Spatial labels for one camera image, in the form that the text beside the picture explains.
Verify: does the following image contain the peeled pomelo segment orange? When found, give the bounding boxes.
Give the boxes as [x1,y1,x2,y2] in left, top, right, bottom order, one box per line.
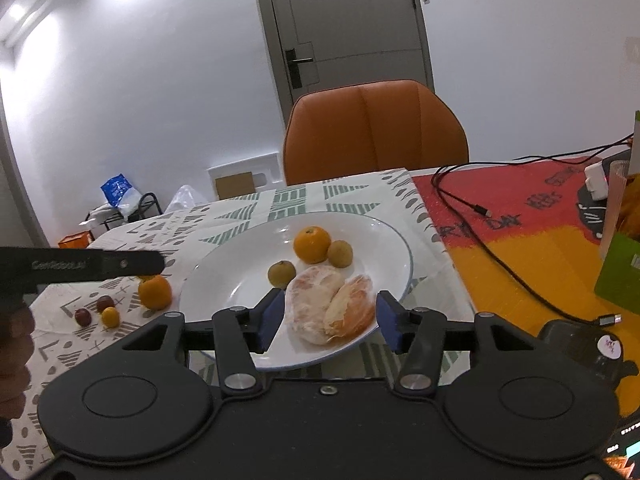
[323,274,374,338]

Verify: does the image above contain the green-brown round fruit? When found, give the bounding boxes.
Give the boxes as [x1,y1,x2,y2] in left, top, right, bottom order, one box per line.
[267,260,297,289]
[326,240,354,269]

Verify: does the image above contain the dark red plum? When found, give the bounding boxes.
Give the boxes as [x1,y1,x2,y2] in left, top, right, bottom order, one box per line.
[74,308,92,327]
[96,295,115,313]

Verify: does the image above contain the peeled pomelo segment pale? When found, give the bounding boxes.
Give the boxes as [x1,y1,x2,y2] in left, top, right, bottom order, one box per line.
[284,266,345,346]

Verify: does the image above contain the large orange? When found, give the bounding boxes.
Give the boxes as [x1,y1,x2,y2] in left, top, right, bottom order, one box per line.
[138,275,172,311]
[293,226,332,264]

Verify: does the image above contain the small orange kumquat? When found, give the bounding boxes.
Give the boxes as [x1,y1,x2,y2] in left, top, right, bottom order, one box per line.
[101,307,120,330]

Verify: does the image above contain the person's left hand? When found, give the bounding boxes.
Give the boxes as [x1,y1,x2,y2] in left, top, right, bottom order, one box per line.
[0,304,35,419]

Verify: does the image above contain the orange paper bag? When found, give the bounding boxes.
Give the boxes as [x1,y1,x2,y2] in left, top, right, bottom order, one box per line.
[58,230,94,249]

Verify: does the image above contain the patterned white tablecloth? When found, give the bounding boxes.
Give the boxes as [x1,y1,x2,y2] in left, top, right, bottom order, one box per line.
[1,169,475,479]

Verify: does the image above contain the black metal rack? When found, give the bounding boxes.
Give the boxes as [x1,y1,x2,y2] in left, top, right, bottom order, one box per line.
[79,190,164,234]

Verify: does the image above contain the blue white bag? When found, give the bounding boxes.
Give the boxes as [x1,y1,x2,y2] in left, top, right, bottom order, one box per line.
[101,174,142,218]

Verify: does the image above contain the red orange mat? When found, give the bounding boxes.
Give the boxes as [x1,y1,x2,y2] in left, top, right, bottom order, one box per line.
[412,162,618,334]

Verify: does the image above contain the white plastic bag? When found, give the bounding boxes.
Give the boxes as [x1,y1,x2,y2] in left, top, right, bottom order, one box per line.
[165,184,207,214]

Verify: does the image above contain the brown cardboard piece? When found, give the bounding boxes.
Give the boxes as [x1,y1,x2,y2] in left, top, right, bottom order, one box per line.
[214,171,256,200]

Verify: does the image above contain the white foam packaging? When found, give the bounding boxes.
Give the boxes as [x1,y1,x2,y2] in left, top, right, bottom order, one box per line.
[208,152,284,200]

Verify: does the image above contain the black device on table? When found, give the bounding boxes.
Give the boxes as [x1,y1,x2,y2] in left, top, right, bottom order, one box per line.
[534,316,640,404]

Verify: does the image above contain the dried mango snack bag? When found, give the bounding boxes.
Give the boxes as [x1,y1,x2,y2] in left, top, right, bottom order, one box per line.
[594,112,640,313]

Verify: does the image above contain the orange leather chair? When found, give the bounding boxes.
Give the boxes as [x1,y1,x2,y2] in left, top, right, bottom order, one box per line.
[282,80,469,185]

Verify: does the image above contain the white power adapter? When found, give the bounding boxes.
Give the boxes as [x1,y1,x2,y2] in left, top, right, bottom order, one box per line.
[584,162,608,202]

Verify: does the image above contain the black cable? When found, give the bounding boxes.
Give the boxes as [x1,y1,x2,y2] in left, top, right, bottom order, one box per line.
[430,132,636,328]

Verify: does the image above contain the grey door with handle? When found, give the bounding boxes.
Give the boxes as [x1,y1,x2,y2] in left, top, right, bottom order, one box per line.
[257,0,434,116]

